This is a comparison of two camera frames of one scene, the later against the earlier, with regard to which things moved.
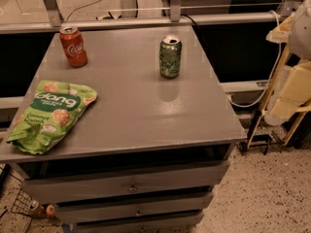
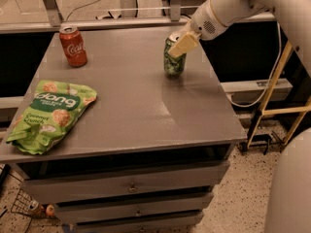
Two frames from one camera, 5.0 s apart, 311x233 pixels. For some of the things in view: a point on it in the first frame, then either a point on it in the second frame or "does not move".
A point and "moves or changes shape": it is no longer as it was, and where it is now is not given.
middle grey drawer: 79,213 does not move
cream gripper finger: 281,34 to 188,43
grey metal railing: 128,16 does not move
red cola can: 74,47 does not move
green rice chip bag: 50,115 does not move
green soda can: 170,55 moves or changes shape
